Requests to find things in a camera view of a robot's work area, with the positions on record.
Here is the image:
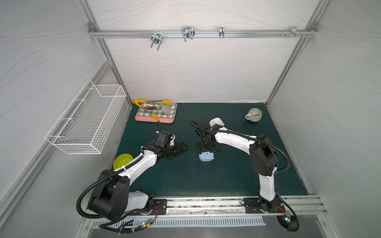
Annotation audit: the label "blue white alarm clock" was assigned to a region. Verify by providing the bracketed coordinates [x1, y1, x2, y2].
[198, 152, 214, 162]

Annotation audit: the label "white alarm clock back up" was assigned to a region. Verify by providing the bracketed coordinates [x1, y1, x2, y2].
[209, 118, 225, 127]

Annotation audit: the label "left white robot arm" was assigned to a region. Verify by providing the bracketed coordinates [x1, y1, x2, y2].
[85, 142, 189, 222]

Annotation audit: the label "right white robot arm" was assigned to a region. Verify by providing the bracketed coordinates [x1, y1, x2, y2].
[197, 130, 279, 202]

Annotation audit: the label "pink cutting board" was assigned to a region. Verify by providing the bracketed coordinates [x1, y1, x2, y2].
[135, 102, 178, 124]

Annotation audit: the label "checkered green cloth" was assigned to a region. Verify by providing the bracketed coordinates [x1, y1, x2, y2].
[137, 103, 178, 118]

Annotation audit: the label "green plastic bowl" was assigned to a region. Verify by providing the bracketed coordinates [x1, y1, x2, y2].
[113, 154, 134, 170]

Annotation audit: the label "striped white ceramic mug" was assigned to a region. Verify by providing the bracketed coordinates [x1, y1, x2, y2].
[245, 108, 263, 123]

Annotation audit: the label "yellow tongs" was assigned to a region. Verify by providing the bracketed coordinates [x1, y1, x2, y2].
[134, 99, 171, 121]

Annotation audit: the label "metal u-bolt hook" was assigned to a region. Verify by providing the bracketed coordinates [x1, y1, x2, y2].
[181, 26, 195, 42]

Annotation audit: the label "metal clamp hook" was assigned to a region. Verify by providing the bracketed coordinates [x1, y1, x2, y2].
[150, 32, 163, 50]

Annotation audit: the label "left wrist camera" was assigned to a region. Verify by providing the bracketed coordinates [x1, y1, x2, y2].
[154, 131, 176, 148]

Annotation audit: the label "metal spatula wooden handle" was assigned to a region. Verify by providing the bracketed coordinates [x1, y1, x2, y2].
[145, 106, 172, 115]

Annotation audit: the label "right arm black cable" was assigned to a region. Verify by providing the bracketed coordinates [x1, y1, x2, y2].
[190, 119, 300, 232]

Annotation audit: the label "white wire basket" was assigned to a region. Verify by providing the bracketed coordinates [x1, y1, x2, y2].
[44, 79, 126, 155]

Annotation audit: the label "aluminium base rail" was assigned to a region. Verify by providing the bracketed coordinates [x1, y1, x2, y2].
[83, 196, 328, 219]

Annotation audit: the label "small metal ring hook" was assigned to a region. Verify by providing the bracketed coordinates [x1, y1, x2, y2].
[219, 26, 225, 39]

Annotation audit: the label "metal bracket right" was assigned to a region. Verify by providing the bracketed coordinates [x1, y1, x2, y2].
[280, 27, 306, 39]

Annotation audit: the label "aluminium top rail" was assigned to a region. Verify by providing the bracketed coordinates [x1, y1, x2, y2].
[89, 29, 318, 39]

